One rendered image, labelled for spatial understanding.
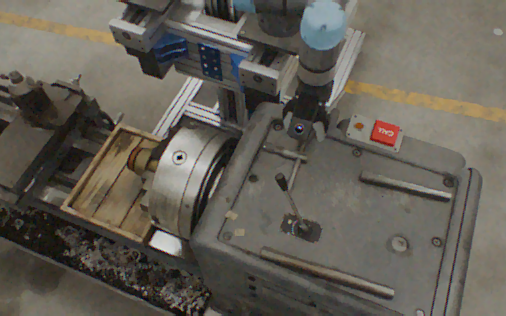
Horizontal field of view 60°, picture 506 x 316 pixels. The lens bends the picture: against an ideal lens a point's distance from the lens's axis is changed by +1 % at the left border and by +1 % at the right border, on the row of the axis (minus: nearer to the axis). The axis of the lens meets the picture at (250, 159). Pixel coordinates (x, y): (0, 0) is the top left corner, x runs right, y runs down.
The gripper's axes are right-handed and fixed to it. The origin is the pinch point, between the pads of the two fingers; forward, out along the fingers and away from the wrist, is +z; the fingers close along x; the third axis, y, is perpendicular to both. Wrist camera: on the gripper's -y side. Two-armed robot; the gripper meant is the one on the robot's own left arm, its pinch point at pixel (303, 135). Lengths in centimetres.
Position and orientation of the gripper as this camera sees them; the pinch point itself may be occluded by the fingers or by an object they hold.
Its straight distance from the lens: 104.7
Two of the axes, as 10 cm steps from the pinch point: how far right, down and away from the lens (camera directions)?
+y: 3.9, -8.0, 4.5
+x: -9.2, -3.3, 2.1
